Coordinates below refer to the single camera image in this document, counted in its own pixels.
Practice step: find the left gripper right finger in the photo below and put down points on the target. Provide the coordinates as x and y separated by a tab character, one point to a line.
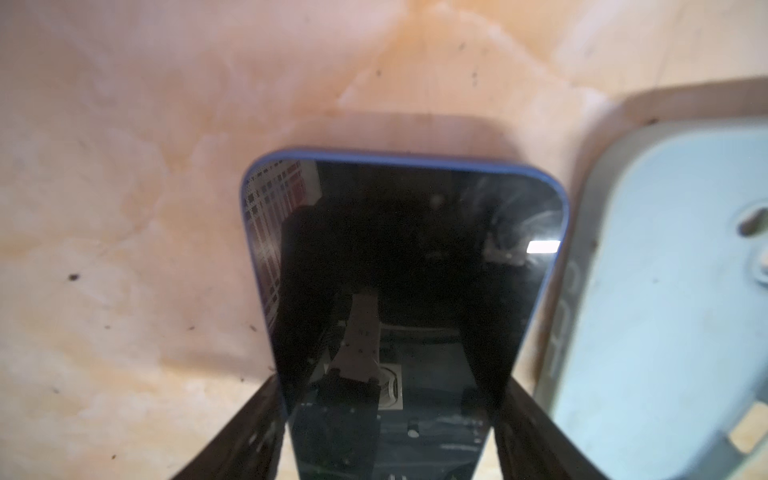
530	445

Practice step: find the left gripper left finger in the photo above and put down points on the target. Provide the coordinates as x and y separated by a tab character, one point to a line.
249	445

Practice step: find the blue case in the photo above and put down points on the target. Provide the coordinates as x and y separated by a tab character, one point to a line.
658	346

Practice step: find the black phone horizontal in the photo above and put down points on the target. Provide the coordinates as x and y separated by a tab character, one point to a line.
397	291

